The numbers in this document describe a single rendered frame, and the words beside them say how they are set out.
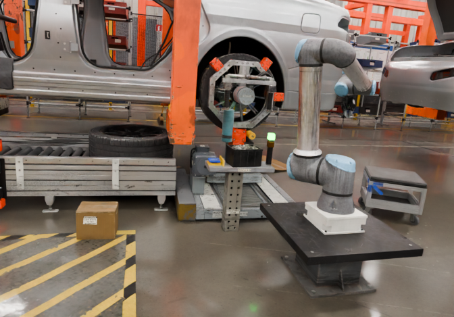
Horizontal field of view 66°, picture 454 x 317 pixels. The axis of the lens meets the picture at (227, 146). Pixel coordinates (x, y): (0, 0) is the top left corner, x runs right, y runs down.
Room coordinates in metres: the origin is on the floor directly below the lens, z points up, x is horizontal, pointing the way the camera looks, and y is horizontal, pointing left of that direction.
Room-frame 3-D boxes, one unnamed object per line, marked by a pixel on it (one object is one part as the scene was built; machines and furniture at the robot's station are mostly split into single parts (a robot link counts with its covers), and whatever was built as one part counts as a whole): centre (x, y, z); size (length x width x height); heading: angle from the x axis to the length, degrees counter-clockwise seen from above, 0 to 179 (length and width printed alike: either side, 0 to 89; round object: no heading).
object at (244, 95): (2.81, -0.10, 0.85); 0.21 x 0.14 x 0.14; 13
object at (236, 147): (2.19, -0.11, 0.51); 0.20 x 0.14 x 0.13; 112
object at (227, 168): (2.19, -0.09, 0.44); 0.43 x 0.17 x 0.03; 103
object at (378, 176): (2.66, -1.33, 0.17); 0.43 x 0.36 x 0.34; 76
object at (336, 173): (1.72, -0.58, 0.57); 0.17 x 0.15 x 0.18; 55
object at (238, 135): (2.92, -0.08, 0.48); 0.16 x 0.12 x 0.17; 13
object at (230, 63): (2.88, -0.08, 0.85); 0.54 x 0.07 x 0.54; 103
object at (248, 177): (3.05, -0.05, 0.13); 0.50 x 0.36 x 0.10; 103
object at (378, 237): (1.71, -0.59, 0.15); 0.60 x 0.60 x 0.30; 15
